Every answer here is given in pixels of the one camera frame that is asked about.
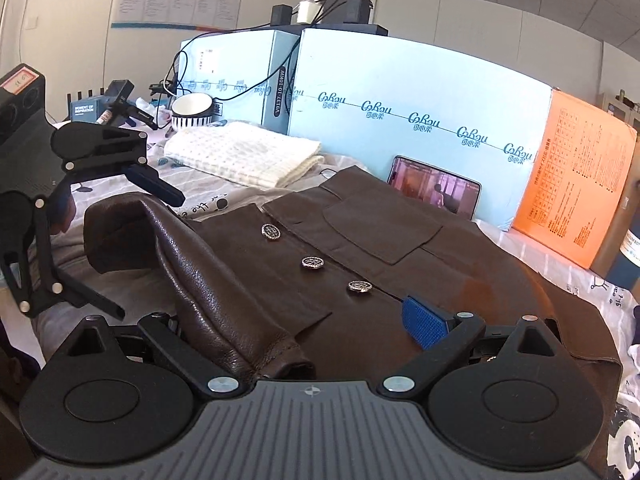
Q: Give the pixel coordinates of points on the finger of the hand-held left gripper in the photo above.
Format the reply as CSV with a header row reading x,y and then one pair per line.
x,y
95,302
155,187

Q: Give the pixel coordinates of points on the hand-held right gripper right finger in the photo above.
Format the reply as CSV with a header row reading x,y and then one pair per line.
x,y
425,322

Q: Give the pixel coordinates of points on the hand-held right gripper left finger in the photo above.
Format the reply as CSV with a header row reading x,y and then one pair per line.
x,y
165,341

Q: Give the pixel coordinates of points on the brown leather jacket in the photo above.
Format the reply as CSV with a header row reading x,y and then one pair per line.
x,y
350,240

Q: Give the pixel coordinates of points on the dark printed box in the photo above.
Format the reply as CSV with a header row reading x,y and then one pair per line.
x,y
87,109

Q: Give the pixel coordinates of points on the white bowl with striped base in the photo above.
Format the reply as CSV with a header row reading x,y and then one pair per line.
x,y
192,107

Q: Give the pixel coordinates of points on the black hand-held device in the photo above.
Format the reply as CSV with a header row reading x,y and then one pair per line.
x,y
122,102

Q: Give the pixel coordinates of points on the white waffle towel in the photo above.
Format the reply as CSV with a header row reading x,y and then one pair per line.
x,y
240,152

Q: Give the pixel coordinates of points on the smartphone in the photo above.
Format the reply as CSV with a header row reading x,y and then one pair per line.
x,y
430,185

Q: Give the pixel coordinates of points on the small light blue cardboard box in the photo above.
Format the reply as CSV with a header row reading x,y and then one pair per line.
x,y
240,60

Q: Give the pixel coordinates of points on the small black power adapter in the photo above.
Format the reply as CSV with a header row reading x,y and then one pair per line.
x,y
282,16

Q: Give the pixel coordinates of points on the orange cardboard box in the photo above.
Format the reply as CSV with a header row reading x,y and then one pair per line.
x,y
575,170

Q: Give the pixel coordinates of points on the large light blue cardboard box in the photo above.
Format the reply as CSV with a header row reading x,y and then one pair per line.
x,y
425,90

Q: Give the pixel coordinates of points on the white charger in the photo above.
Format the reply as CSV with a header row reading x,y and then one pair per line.
x,y
309,12

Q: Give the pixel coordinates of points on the dark flat board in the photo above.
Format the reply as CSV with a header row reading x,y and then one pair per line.
x,y
350,29

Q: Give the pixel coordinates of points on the large black power adapter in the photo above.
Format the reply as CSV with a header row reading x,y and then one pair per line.
x,y
360,9

